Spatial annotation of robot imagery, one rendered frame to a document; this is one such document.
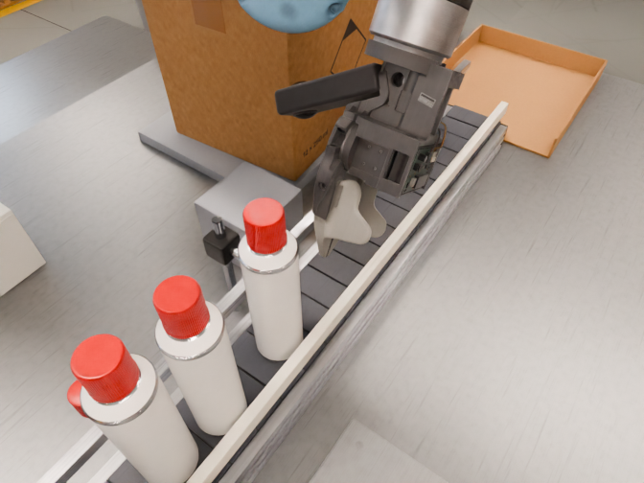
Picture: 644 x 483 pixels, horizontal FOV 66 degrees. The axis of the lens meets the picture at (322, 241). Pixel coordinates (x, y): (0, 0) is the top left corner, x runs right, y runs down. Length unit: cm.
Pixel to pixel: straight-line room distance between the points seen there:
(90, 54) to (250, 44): 60
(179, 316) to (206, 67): 47
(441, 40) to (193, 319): 29
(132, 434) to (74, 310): 34
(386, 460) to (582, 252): 42
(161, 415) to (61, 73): 89
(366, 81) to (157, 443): 34
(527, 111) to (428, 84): 58
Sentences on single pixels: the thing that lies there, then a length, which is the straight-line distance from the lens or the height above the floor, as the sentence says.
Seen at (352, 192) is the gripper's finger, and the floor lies 104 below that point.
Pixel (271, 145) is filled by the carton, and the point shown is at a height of 91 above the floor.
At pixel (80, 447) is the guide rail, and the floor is 96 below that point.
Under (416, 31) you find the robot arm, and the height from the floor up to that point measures 118.
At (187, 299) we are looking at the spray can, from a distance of 35.
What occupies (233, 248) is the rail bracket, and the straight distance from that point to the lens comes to 54.
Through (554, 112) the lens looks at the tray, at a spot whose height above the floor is 83.
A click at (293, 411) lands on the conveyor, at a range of 55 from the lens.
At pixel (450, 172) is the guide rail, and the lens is 70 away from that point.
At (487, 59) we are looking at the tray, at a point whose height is 83.
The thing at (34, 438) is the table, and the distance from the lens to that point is 64.
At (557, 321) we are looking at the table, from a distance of 69.
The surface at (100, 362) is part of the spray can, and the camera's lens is 34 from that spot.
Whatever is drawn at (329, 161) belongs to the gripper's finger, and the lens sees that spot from 45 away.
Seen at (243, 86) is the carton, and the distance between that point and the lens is 72.
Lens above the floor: 136
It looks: 49 degrees down
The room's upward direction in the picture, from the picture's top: straight up
